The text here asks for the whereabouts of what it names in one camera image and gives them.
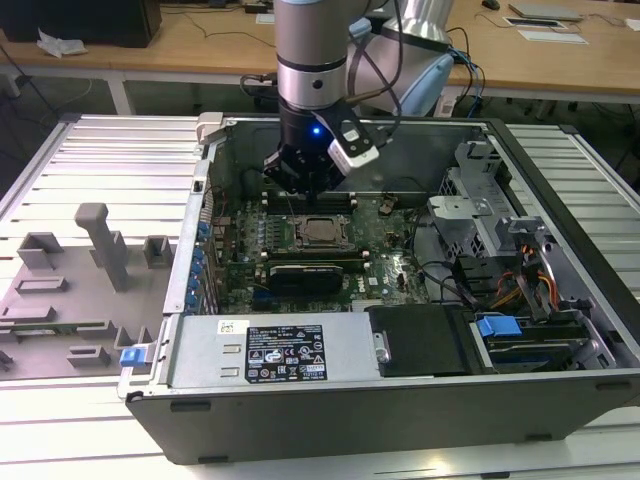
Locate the silver-topped CPU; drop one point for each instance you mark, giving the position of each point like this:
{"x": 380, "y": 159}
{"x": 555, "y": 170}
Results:
{"x": 321, "y": 231}

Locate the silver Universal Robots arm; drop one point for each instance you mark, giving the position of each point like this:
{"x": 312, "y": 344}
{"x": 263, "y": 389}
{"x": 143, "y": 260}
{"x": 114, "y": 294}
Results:
{"x": 310, "y": 50}

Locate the black RAM slot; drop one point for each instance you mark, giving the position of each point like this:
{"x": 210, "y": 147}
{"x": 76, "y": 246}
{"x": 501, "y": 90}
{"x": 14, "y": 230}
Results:
{"x": 345, "y": 207}
{"x": 350, "y": 198}
{"x": 350, "y": 266}
{"x": 350, "y": 203}
{"x": 320, "y": 256}
{"x": 330, "y": 211}

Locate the CPU socket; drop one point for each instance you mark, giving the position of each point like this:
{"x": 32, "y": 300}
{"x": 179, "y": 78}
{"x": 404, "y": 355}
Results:
{"x": 296, "y": 231}

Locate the blue slot retainer clip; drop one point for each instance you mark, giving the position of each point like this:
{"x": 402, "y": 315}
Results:
{"x": 190, "y": 300}
{"x": 203, "y": 230}
{"x": 193, "y": 284}
{"x": 196, "y": 269}
{"x": 199, "y": 256}

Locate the round coin battery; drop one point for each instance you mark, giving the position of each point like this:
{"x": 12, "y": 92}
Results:
{"x": 389, "y": 206}

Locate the green motherboard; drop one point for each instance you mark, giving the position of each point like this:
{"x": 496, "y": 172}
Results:
{"x": 380, "y": 250}

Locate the black graphics card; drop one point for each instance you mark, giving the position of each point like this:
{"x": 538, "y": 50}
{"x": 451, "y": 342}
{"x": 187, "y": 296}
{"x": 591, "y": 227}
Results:
{"x": 305, "y": 280}

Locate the long wooden desk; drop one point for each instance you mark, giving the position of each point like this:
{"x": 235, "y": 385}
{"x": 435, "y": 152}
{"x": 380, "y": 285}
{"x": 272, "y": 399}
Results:
{"x": 200, "y": 55}

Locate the silver disk bay cage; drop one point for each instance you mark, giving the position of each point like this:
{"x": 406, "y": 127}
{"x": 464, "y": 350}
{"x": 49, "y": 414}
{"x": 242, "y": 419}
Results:
{"x": 465, "y": 207}

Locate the silver power supply unit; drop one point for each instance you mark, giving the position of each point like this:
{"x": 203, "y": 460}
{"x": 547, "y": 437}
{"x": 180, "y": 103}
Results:
{"x": 210, "y": 350}

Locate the black plastic shroud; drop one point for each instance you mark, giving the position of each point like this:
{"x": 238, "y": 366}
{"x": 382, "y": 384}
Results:
{"x": 425, "y": 340}

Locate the dark computer mouse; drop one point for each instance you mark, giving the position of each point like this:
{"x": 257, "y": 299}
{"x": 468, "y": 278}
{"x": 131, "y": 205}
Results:
{"x": 490, "y": 4}

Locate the black computer box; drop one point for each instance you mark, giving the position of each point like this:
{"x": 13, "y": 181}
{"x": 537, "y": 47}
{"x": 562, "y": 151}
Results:
{"x": 75, "y": 20}

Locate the crumpled white paper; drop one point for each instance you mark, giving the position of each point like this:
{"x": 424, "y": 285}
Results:
{"x": 60, "y": 45}

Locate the disk with blue carrier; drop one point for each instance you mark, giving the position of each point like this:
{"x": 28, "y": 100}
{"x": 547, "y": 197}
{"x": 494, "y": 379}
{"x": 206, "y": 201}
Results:
{"x": 497, "y": 327}

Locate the blue plastic clip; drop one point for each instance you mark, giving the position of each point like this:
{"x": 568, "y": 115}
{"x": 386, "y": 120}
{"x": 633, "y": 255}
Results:
{"x": 131, "y": 357}

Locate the grey parts rack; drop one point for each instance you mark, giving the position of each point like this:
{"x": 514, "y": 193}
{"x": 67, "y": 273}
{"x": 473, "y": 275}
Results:
{"x": 75, "y": 300}

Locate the open black PC case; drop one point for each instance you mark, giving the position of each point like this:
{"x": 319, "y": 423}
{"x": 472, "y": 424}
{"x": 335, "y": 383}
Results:
{"x": 350, "y": 425}

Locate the closed grey laptop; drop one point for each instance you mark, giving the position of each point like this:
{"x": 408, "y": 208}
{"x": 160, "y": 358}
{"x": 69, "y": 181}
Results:
{"x": 545, "y": 11}

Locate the green RAM stick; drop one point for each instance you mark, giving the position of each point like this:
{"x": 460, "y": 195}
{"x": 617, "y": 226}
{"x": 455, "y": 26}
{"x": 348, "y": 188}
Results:
{"x": 45, "y": 329}

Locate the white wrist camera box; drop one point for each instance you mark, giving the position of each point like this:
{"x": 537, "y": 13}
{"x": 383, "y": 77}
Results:
{"x": 350, "y": 157}

